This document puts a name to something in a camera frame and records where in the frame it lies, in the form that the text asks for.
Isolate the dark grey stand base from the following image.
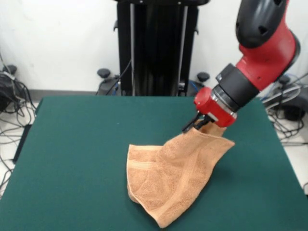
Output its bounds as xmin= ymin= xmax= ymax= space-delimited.
xmin=0 ymin=64 xmax=27 ymax=114
xmin=261 ymin=74 xmax=308 ymax=121

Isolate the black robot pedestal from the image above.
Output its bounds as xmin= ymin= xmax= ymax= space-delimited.
xmin=96 ymin=0 xmax=210 ymax=97

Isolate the long blue cable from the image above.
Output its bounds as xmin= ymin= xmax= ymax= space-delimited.
xmin=260 ymin=73 xmax=304 ymax=102

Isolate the tan terry towel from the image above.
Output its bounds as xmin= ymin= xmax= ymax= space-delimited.
xmin=126 ymin=121 xmax=235 ymax=229

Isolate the dark green table cloth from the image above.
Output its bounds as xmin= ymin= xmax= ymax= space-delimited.
xmin=0 ymin=96 xmax=308 ymax=231

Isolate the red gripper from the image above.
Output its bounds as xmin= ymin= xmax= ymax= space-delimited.
xmin=182 ymin=86 xmax=238 ymax=133

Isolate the short blue cable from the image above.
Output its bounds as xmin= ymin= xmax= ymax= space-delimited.
xmin=188 ymin=80 xmax=200 ymax=96

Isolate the black pedestal cable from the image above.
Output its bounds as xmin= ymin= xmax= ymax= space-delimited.
xmin=109 ymin=60 xmax=133 ymax=96

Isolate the black cable bundle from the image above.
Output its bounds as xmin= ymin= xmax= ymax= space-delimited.
xmin=264 ymin=108 xmax=308 ymax=146
xmin=0 ymin=79 xmax=37 ymax=193

